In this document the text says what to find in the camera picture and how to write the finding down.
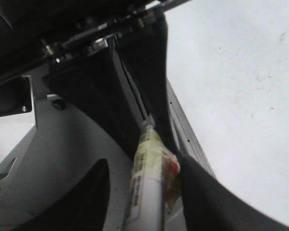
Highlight white taped whiteboard marker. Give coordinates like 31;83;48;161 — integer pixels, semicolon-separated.
122;115;180;231

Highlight black robot base mechanism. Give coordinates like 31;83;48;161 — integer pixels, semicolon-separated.
0;0;183;158

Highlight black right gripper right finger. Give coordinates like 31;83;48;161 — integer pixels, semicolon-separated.
180;156;289;231

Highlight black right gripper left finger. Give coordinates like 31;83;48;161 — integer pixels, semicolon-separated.
19;159;110;231

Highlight white whiteboard with aluminium frame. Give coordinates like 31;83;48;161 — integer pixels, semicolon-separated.
166;0;289;226

